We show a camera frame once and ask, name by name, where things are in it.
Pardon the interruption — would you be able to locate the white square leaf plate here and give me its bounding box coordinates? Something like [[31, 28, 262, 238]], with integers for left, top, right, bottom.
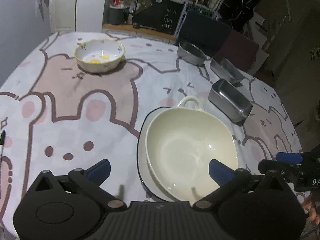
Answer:
[[136, 107, 177, 202]]

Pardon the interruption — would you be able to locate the cream two-handled bowl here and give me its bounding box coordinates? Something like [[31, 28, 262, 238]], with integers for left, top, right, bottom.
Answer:
[[145, 96, 238, 204]]

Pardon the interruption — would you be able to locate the rectangular steel tin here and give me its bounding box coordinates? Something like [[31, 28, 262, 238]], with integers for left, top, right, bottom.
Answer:
[[208, 79, 253, 124], [210, 58, 245, 85]]

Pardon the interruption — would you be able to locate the yellow-rimmed lemon bowl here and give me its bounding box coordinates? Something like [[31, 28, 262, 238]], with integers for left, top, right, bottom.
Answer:
[[74, 39, 125, 74]]

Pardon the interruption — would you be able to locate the round steel pan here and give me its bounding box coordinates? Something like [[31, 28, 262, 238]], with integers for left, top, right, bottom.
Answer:
[[177, 41, 208, 66]]

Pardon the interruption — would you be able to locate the person right hand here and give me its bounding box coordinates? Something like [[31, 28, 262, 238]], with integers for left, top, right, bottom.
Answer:
[[302, 195, 319, 225]]

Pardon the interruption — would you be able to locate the bear print tablecloth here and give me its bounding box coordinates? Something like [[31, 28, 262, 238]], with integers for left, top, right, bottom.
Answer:
[[1, 32, 302, 234]]

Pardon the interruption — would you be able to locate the black marker pen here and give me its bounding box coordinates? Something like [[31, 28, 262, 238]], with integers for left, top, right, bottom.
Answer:
[[0, 131, 6, 157]]

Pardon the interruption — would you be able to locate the dark blue cushion chair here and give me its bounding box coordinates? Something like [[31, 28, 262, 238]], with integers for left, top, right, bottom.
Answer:
[[175, 11, 232, 56]]

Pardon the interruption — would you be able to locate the wooden low drawer bench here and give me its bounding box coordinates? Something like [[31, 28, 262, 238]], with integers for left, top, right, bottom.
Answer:
[[102, 24, 176, 42]]

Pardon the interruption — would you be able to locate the black hanging jacket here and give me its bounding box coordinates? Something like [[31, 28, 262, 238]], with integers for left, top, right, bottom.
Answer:
[[219, 0, 260, 32]]

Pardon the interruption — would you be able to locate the grey trash bin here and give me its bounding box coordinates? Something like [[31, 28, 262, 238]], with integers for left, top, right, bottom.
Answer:
[[108, 7, 125, 25]]

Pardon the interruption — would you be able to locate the black have-a-nice-day cabinet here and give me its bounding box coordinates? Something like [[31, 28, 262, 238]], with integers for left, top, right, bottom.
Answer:
[[132, 0, 184, 34]]

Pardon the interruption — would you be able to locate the white kitchen cabinet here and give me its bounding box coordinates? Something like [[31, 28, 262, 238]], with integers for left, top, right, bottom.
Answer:
[[49, 0, 76, 34]]

